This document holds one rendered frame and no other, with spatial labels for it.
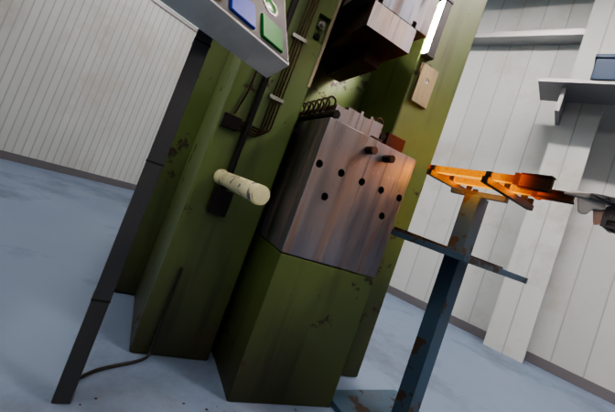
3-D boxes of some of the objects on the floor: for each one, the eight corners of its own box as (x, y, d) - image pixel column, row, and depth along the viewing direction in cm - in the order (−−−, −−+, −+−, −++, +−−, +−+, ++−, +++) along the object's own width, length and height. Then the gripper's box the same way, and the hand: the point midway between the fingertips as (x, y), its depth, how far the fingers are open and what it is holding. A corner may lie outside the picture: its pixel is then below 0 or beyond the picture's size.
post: (70, 405, 80) (232, -11, 86) (49, 404, 78) (217, -20, 84) (73, 393, 83) (229, -5, 89) (54, 392, 82) (214, -14, 88)
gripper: (653, 232, 76) (553, 211, 93) (670, 249, 87) (577, 229, 103) (664, 195, 77) (563, 182, 93) (680, 218, 87) (586, 202, 104)
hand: (573, 198), depth 99 cm, fingers open, 14 cm apart
